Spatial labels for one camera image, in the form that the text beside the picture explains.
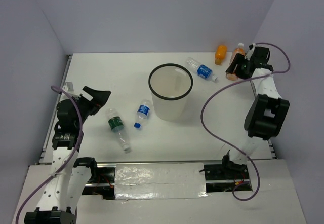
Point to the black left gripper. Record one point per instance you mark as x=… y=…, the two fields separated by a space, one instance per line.
x=99 y=98

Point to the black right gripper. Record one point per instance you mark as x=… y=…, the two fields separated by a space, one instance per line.
x=239 y=59

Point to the green label clear plastic bottle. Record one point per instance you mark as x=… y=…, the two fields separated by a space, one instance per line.
x=117 y=127

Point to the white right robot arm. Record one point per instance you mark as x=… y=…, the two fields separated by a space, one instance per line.
x=266 y=116

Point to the white bin with black rim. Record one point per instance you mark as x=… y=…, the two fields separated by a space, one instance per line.
x=170 y=85

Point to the orange bottle with label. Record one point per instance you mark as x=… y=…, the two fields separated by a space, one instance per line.
x=220 y=54

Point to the blue label white cap bottle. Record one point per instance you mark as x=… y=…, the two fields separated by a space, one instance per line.
x=200 y=70

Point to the blue cap pepsi water bottle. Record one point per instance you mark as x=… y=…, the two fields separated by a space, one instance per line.
x=143 y=113

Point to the silver foil tape panel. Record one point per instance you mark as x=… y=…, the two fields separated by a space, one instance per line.
x=159 y=181

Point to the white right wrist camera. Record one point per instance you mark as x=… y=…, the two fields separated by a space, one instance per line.
x=250 y=52

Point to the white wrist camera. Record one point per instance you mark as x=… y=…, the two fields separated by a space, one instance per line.
x=68 y=87
x=250 y=52

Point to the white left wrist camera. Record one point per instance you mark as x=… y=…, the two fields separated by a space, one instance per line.
x=68 y=87

